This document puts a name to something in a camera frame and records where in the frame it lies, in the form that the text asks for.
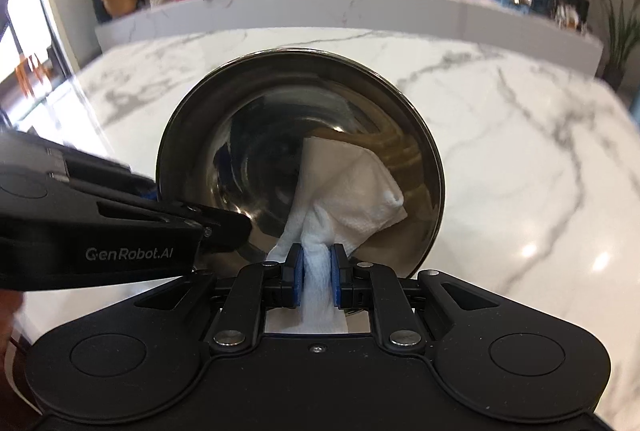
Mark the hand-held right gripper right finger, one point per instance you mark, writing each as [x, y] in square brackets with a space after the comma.
[336, 282]

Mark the tall green potted plant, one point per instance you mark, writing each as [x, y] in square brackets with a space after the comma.
[619, 36]

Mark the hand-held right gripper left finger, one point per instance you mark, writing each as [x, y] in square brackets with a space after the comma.
[298, 281]

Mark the group of small figurines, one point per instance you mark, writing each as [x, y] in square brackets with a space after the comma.
[570, 17]

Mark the white marble media console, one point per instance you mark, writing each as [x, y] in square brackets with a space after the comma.
[350, 8]

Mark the white cloth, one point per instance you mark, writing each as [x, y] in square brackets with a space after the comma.
[350, 191]

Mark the orange wooden chair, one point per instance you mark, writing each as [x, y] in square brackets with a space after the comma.
[32, 67]

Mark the stainless steel bowl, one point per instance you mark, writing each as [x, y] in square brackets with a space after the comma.
[260, 121]

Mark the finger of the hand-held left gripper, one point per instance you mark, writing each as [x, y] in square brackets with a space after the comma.
[227, 231]
[115, 178]

